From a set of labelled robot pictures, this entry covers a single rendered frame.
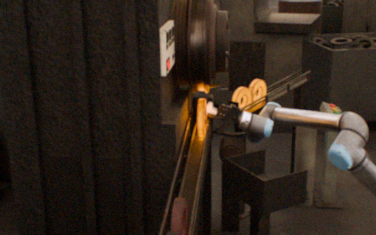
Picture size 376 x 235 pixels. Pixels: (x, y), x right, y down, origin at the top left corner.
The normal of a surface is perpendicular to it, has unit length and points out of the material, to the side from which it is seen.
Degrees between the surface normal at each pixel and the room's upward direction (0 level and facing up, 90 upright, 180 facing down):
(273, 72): 90
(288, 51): 90
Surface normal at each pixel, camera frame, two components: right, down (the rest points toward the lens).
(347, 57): 0.16, 0.29
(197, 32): -0.10, -0.04
